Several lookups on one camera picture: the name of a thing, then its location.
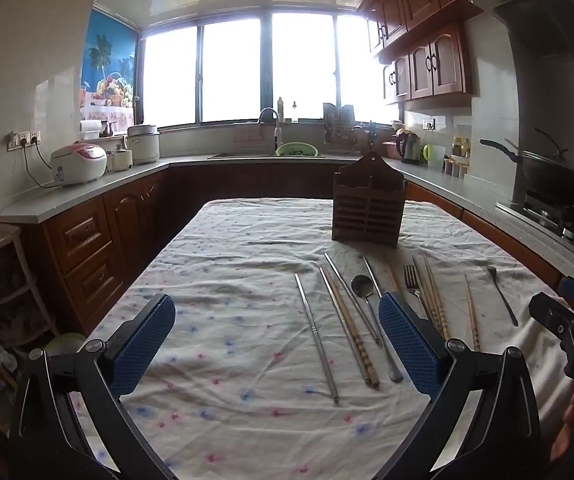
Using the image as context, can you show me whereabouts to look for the gas stove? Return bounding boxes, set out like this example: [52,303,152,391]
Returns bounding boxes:
[497,190,574,256]

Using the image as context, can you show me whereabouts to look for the plastic storage shelf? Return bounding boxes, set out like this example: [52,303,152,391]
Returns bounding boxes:
[0,225,60,436]

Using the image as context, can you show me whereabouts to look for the small white electric pot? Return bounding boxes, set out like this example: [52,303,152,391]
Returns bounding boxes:
[106,149,134,172]

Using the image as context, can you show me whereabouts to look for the wooden utensil holder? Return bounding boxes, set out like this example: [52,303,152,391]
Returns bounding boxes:
[332,152,407,249]

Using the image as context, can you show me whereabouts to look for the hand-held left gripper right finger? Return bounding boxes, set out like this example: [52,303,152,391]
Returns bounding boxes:
[374,291,543,480]

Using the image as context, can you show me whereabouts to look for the tropical fruit wall poster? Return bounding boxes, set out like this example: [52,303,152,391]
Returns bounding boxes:
[81,7,140,133]

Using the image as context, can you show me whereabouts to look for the curved metal faucet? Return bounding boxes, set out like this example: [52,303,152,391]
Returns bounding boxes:
[258,107,282,156]

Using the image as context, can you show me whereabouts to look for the wooden chopstick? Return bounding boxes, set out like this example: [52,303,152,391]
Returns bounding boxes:
[463,271,481,352]
[422,254,451,341]
[412,255,445,341]
[328,277,381,388]
[383,252,400,293]

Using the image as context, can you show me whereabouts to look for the green plastic colander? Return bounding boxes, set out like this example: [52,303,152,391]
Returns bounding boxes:
[275,142,319,157]

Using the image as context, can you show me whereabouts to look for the spice jar set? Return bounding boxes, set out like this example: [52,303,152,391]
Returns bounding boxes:
[444,156,469,180]

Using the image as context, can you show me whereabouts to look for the pink white rice cooker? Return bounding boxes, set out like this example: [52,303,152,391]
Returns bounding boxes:
[50,143,108,186]

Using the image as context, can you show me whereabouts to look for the metal spoon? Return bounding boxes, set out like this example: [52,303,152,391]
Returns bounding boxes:
[350,274,404,383]

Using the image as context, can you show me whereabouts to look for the wall power outlet strip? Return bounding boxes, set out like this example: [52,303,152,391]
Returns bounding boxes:
[8,131,42,150]

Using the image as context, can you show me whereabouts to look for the steel electric kettle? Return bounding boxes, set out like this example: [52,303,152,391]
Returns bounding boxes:
[394,129,422,165]

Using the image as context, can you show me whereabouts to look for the wooden base cabinets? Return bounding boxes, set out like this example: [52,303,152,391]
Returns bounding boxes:
[22,165,568,336]

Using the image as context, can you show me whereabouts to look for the black wok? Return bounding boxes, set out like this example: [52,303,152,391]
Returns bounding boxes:
[480,127,574,207]

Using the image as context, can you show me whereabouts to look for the metal fork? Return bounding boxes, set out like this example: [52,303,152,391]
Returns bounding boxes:
[403,264,430,321]
[478,263,519,327]

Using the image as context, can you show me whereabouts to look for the dish drying rack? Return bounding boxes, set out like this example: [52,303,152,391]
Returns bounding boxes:
[323,102,363,153]

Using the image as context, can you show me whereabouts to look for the black power cable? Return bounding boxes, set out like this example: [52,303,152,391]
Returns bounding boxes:
[21,142,60,190]

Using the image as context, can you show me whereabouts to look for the grey speckled kitchen countertop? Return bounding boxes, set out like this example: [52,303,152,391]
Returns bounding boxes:
[0,152,574,291]

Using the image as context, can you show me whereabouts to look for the large kitchen window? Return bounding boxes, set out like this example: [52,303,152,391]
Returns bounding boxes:
[139,10,403,128]

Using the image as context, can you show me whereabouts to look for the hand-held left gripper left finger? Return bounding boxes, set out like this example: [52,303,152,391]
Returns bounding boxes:
[9,293,178,480]

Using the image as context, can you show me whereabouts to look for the steel kitchen sink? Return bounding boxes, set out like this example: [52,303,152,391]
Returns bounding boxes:
[207,152,325,160]

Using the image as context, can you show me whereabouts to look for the white floral tablecloth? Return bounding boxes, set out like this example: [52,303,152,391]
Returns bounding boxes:
[69,197,574,480]

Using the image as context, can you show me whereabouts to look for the wooden wall cabinets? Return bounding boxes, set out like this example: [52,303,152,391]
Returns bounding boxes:
[359,0,498,106]

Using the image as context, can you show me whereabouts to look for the green bowl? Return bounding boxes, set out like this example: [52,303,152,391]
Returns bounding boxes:
[44,332,88,356]

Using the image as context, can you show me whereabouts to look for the large white electric cooker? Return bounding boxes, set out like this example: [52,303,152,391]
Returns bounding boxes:
[127,124,161,166]

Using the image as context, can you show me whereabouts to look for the grey range hood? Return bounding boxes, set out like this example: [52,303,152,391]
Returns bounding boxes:
[464,0,574,206]

